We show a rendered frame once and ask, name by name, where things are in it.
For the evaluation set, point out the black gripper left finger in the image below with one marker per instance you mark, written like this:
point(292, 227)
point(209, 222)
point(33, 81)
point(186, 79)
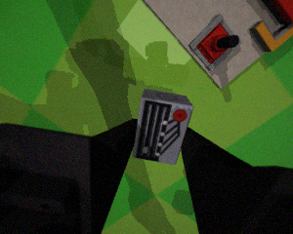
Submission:
point(97, 162)

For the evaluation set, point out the grey flat base plate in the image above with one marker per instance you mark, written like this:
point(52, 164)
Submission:
point(191, 20)

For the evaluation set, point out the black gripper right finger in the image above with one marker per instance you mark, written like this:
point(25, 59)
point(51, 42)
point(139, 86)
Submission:
point(229, 196)

